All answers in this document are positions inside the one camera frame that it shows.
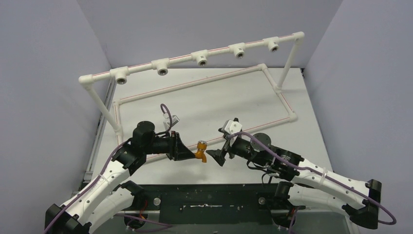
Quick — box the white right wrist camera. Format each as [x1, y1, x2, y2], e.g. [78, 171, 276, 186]
[218, 118, 243, 135]

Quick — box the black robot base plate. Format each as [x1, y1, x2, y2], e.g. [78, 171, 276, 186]
[96, 183, 310, 226]

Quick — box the white PVC pipe frame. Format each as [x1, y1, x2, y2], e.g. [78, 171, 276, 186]
[78, 31, 305, 164]

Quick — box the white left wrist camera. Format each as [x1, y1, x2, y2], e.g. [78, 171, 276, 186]
[163, 113, 180, 130]

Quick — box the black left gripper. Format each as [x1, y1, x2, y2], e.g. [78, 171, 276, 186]
[144, 131, 195, 160]

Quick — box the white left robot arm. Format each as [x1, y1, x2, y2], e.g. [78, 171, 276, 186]
[44, 121, 195, 234]

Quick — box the yellow plastic water faucet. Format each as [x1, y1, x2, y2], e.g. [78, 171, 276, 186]
[194, 140, 207, 163]

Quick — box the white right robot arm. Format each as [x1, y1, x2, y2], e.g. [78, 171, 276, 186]
[206, 133, 382, 230]

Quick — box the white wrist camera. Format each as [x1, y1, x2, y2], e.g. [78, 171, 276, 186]
[163, 113, 180, 130]
[218, 118, 243, 135]

